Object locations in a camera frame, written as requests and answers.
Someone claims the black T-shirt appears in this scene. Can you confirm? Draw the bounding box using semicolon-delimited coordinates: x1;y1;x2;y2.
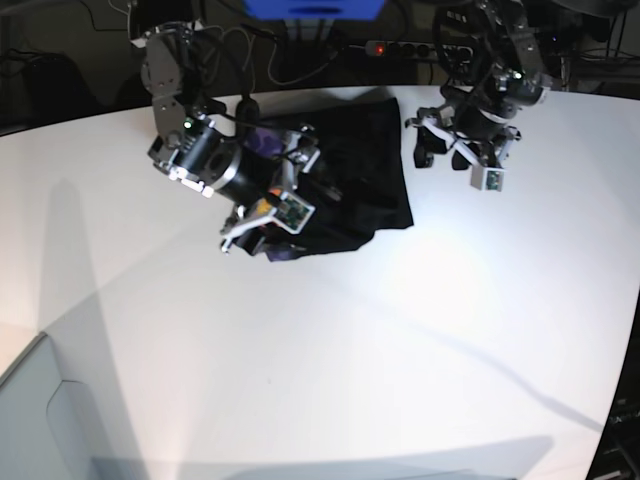
234;98;413;262

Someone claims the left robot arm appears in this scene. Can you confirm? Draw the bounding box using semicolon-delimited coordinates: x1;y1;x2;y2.
405;1;551;170

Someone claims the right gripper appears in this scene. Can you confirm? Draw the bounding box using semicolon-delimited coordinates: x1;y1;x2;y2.
218;124;321;255

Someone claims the blue box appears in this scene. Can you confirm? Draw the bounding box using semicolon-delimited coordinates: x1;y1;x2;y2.
244;0;385;21

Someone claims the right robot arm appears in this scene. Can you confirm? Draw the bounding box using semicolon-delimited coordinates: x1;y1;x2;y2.
127;1;320;252

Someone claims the grey power strip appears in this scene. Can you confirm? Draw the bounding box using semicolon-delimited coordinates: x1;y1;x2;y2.
364;40;474;64

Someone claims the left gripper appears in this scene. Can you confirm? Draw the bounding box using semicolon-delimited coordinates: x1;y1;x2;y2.
404;102;521;171

